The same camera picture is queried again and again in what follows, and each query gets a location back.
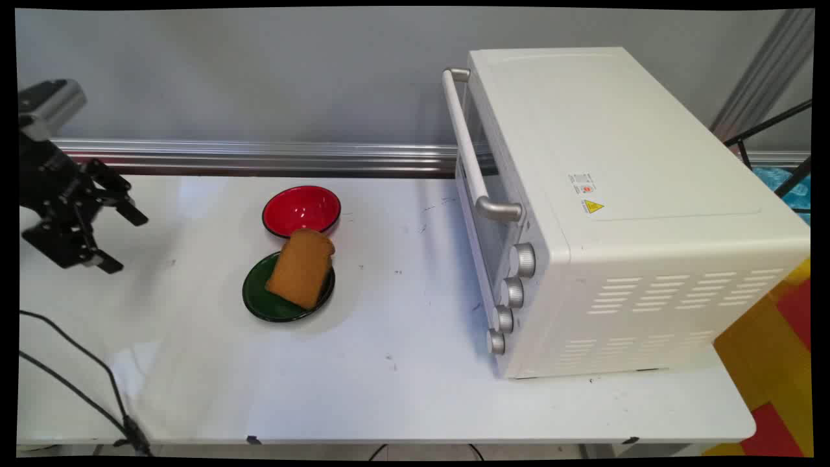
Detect white toaster oven body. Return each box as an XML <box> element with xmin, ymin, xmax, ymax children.
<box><xmin>454</xmin><ymin>47</ymin><xmax>811</xmax><ymax>380</ymax></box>

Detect aluminium rail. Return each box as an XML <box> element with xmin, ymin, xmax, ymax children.
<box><xmin>52</xmin><ymin>138</ymin><xmax>811</xmax><ymax>177</ymax></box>

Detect black metal frame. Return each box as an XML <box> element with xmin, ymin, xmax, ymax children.
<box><xmin>722</xmin><ymin>97</ymin><xmax>812</xmax><ymax>215</ymax></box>

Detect blue plastic sheet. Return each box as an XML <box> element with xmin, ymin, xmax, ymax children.
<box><xmin>752</xmin><ymin>165</ymin><xmax>812</xmax><ymax>225</ymax></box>

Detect yellow red foam mat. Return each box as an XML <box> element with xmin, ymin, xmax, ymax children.
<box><xmin>703</xmin><ymin>258</ymin><xmax>813</xmax><ymax>458</ymax></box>

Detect red bowl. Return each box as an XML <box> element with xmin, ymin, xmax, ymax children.
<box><xmin>262</xmin><ymin>186</ymin><xmax>342</xmax><ymax>239</ymax></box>

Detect white oven door with handle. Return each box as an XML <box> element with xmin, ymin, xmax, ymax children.
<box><xmin>443</xmin><ymin>67</ymin><xmax>529</xmax><ymax>335</ymax></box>

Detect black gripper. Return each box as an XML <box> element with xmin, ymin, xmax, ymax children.
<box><xmin>19</xmin><ymin>134</ymin><xmax>149</xmax><ymax>274</ymax></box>

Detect dark green plate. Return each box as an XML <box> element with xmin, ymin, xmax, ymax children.
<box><xmin>242</xmin><ymin>252</ymin><xmax>336</xmax><ymax>323</ymax></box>

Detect aluminium post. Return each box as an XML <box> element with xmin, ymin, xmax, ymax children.
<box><xmin>709</xmin><ymin>9</ymin><xmax>815</xmax><ymax>142</ymax></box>

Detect brown bread slice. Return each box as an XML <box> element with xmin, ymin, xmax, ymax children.
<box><xmin>265</xmin><ymin>228</ymin><xmax>336</xmax><ymax>310</ymax></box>

